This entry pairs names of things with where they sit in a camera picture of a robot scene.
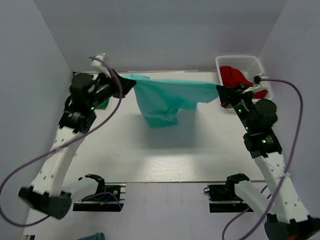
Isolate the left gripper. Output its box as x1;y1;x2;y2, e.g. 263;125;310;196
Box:
87;68;136;110

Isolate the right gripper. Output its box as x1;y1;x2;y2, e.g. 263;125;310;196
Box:
217;83;256;132

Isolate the teal t-shirt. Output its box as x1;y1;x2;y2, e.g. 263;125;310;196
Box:
122;73;219;128

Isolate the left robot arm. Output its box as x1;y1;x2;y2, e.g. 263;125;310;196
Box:
18;73;137;220

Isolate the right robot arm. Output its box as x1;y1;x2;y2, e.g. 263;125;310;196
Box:
216;85;320;240

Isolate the red t-shirt in basket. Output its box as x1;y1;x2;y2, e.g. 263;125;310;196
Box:
219;66;255;88

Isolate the folded green t-shirt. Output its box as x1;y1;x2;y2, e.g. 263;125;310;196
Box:
96;98;110;110

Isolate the white plastic basket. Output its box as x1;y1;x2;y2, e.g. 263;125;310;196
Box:
215;55;273;102

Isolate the dark teal cloth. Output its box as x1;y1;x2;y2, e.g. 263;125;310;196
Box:
78;232;106;240

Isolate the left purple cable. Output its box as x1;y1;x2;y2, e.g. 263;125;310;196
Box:
0;56;124;227

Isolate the purple cable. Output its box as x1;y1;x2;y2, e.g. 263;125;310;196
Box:
0;56;124;227
221;78;305;240

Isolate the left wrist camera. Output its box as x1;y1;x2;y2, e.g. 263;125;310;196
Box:
89;53;112;78

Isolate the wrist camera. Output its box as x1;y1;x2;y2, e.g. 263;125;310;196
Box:
243;73;270;93
89;53;112;78

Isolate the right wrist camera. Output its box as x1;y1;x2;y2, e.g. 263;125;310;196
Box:
243;73;270;93

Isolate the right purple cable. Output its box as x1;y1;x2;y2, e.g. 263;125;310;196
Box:
221;78;305;240

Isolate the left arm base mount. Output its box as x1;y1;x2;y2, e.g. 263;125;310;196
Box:
72;174;126;212

